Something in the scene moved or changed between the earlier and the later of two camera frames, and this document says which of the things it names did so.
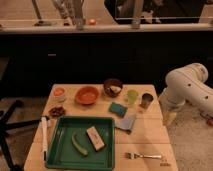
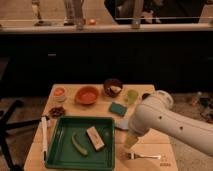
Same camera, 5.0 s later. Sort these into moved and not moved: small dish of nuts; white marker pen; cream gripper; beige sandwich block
Moved: cream gripper
Not moved: small dish of nuts; beige sandwich block; white marker pen
